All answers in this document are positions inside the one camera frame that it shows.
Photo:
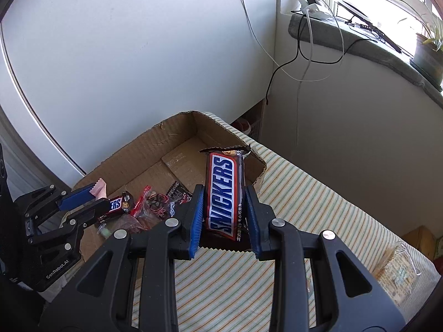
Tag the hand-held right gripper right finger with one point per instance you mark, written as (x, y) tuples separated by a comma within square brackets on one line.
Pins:
[(252, 228)]

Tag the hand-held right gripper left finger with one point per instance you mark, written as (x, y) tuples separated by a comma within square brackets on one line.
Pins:
[(196, 228)]

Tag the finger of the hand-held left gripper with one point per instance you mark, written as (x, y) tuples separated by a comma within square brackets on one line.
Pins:
[(74, 197), (86, 212)]

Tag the green candy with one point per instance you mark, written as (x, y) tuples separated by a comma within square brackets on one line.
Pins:
[(103, 231)]

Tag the pink snack packet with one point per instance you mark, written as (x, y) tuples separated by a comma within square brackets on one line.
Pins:
[(100, 188)]

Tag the brown chocolate bar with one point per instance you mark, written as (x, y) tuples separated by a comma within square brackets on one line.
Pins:
[(221, 186), (117, 205)]

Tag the small black snack packet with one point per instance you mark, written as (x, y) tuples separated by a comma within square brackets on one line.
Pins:
[(176, 190)]

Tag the clear red-edged snack packet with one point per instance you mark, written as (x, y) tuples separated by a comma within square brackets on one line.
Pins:
[(148, 211)]

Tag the cardboard box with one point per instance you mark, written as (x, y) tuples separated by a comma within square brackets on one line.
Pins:
[(138, 166)]

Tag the striped bed sheet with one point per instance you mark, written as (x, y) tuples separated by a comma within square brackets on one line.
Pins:
[(311, 197)]

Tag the red printed carton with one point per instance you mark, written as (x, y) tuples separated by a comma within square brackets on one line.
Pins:
[(249, 124)]

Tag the clear bag of bread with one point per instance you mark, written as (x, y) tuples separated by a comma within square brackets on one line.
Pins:
[(394, 273)]

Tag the brown box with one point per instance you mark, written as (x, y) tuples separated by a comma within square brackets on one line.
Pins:
[(420, 240)]

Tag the grey windowsill cover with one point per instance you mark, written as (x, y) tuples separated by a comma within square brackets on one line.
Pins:
[(380, 58)]

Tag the white power strip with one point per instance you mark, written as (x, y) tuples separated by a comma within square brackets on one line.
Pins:
[(316, 8)]

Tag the potted plant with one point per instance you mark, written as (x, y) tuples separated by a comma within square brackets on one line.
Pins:
[(427, 58)]

